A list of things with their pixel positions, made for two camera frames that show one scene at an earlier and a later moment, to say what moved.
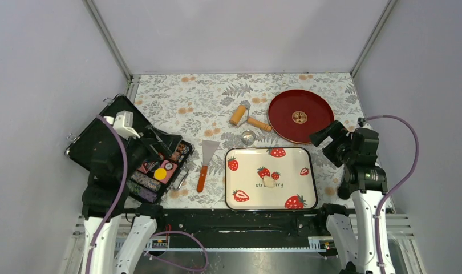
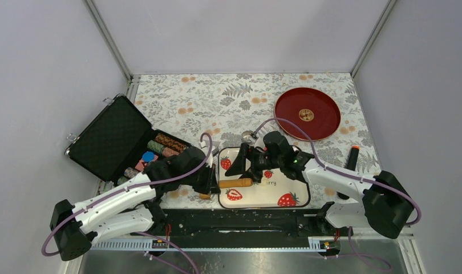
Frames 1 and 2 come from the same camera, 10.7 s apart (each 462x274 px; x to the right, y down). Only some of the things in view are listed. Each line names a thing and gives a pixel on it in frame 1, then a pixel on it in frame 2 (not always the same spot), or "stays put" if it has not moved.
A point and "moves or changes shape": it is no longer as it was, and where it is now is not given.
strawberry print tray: x=295 y=169 moves or changes shape
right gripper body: x=338 y=151 -> x=262 y=162
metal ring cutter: x=248 y=137 stays put
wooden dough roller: x=242 y=115 -> x=235 y=183
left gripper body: x=141 y=149 -> x=201 y=180
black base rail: x=243 y=228 stays put
